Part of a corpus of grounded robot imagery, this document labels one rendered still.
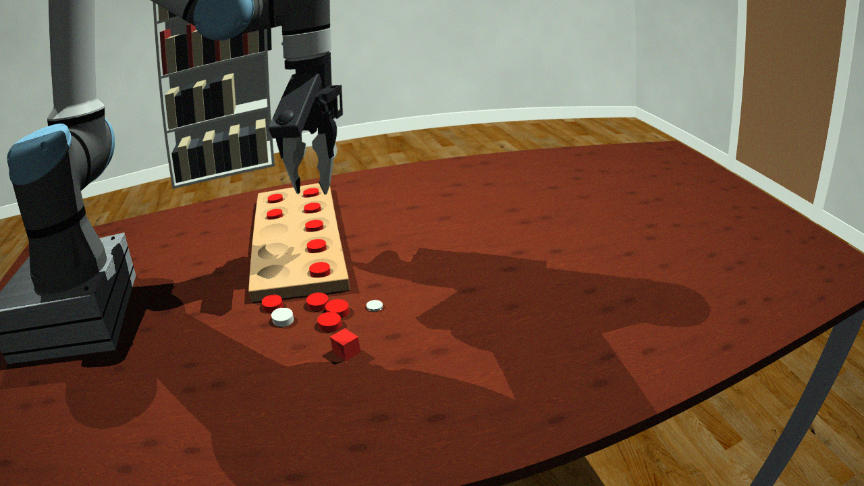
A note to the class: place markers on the tan tray with round pockets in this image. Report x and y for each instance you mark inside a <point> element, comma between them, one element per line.
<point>280,260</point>

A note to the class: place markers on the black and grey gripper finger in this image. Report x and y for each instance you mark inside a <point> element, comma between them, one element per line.
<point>323,145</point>
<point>292,151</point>

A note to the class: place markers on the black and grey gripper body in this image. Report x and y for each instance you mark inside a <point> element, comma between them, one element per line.
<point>327,96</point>

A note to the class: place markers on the red cube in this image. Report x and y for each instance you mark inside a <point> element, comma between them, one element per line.
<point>345,344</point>

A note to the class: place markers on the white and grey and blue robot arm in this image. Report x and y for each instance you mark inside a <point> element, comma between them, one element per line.
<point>50,167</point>

